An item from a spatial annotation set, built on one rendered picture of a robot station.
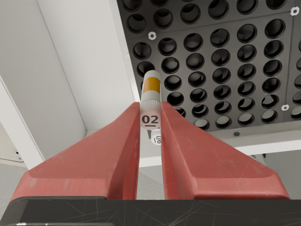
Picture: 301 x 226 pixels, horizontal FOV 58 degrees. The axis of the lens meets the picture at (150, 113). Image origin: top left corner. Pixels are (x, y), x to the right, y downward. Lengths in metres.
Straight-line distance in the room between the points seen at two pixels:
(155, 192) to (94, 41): 1.45
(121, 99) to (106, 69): 0.04
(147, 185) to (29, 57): 1.44
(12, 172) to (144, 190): 0.76
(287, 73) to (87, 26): 0.17
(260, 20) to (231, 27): 0.02
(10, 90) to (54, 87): 0.06
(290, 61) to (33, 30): 0.20
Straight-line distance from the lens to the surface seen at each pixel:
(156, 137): 0.22
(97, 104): 0.30
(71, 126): 0.28
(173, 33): 0.19
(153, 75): 0.16
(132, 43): 0.19
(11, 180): 1.82
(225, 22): 0.19
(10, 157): 1.25
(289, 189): 0.70
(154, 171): 1.49
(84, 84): 0.29
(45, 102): 0.25
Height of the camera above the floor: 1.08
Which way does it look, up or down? 57 degrees down
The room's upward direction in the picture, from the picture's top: 177 degrees counter-clockwise
